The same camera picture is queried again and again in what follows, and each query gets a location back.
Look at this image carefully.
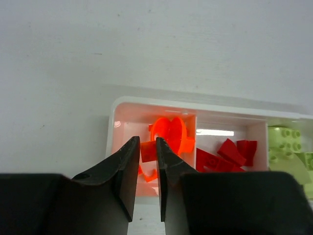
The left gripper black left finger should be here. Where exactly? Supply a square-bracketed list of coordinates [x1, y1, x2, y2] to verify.
[0, 137, 140, 235]

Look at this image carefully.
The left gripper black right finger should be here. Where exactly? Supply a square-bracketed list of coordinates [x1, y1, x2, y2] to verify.
[156, 138, 313, 235]

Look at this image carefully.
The red 1x3 brick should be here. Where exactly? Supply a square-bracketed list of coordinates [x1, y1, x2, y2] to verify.
[196, 148, 233, 172]

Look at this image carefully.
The orange small plate two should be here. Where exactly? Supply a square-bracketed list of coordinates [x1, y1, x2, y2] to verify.
[140, 141, 157, 163]

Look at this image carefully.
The orange dome lego assembly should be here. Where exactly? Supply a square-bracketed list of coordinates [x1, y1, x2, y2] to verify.
[148, 117, 195, 156]

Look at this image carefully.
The green 2x2 wedge plate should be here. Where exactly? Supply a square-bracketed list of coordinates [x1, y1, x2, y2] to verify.
[268, 150, 312, 185]

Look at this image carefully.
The green sloped brick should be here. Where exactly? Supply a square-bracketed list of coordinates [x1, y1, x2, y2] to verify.
[304, 152, 313, 170]

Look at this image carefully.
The small red curved slope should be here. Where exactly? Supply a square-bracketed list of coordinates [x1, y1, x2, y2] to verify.
[217, 139, 246, 166]

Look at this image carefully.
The large red arch piece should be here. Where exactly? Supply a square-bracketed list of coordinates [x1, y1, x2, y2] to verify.
[237, 140, 258, 166]

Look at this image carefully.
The green curved 2x2 brick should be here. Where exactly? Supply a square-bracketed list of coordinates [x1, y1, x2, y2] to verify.
[268, 126, 304, 170]

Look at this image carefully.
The orange small plate three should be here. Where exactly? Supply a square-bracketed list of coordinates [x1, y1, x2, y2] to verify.
[138, 165, 143, 175]

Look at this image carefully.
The orange plate in container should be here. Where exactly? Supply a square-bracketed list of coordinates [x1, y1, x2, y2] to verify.
[143, 169, 158, 183]

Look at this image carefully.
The white three-compartment container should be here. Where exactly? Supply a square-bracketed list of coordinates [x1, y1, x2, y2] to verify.
[106, 96, 313, 200]

